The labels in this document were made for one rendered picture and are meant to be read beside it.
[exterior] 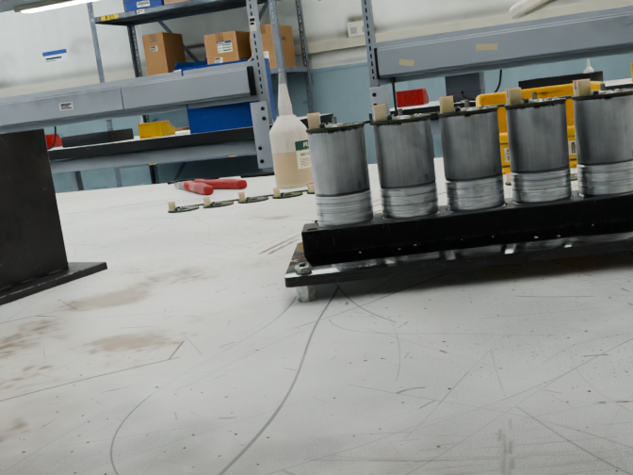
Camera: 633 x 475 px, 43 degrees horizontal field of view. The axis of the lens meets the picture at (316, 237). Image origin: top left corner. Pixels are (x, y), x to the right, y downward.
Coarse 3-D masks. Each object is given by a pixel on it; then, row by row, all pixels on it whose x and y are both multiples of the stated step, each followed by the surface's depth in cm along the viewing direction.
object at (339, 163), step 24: (312, 144) 34; (336, 144) 33; (360, 144) 33; (312, 168) 34; (336, 168) 33; (360, 168) 33; (336, 192) 33; (360, 192) 34; (336, 216) 33; (360, 216) 34
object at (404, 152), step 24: (384, 144) 33; (408, 144) 33; (384, 168) 33; (408, 168) 33; (432, 168) 34; (384, 192) 34; (408, 192) 33; (432, 192) 34; (384, 216) 34; (408, 216) 33
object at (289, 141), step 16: (288, 96) 70; (288, 112) 70; (272, 128) 70; (288, 128) 69; (304, 128) 70; (272, 144) 70; (288, 144) 69; (304, 144) 70; (288, 160) 69; (304, 160) 70; (288, 176) 70; (304, 176) 70
